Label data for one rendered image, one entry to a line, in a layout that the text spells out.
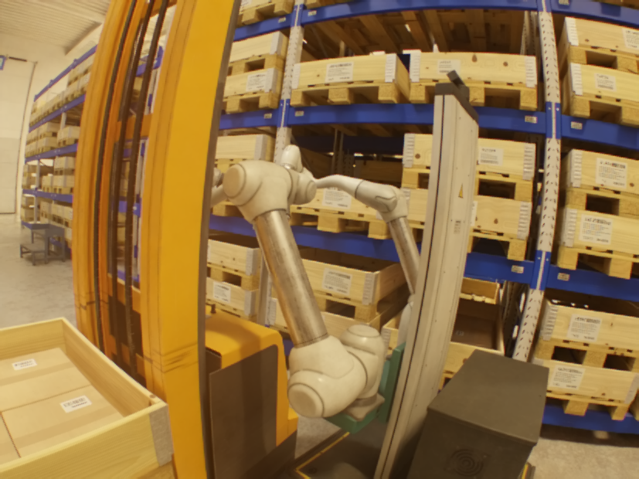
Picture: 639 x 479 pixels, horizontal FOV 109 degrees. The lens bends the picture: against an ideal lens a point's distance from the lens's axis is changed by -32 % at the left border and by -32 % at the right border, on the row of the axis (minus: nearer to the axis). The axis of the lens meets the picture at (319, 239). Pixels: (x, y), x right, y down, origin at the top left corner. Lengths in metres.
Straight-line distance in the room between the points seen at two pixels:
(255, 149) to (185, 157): 1.81
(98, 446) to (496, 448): 1.03
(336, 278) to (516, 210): 1.23
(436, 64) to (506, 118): 0.55
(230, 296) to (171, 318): 1.96
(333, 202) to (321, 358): 1.53
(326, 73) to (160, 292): 1.98
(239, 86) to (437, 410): 2.71
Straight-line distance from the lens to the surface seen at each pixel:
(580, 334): 2.21
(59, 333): 1.64
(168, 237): 0.89
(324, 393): 0.85
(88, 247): 1.47
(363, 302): 2.21
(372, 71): 2.35
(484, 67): 2.22
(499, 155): 2.06
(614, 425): 2.68
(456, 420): 1.00
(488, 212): 2.02
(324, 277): 2.30
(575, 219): 2.07
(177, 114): 0.89
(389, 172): 3.45
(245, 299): 2.77
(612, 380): 2.41
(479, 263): 2.09
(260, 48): 2.99
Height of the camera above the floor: 1.37
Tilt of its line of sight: 6 degrees down
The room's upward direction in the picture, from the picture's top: 6 degrees clockwise
